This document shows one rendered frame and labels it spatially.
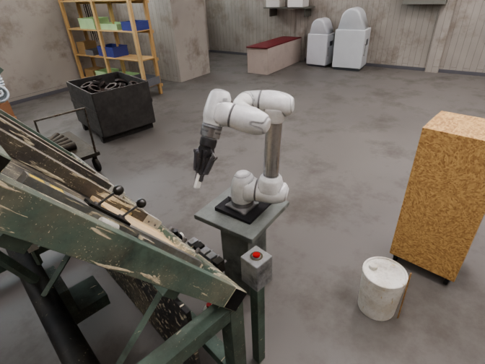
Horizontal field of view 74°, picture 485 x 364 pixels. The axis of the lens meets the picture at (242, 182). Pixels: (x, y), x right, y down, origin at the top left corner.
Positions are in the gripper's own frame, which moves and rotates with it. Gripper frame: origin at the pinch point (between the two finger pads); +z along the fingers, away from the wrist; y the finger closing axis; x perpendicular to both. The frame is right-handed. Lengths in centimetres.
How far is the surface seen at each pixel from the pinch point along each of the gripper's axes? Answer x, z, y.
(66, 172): -34, 12, -47
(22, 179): -67, 2, -11
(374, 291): 122, 57, 74
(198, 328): 0, 65, 22
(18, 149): -53, 3, -50
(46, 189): -61, 5, -8
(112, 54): 341, -82, -610
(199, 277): -12.9, 33.1, 23.4
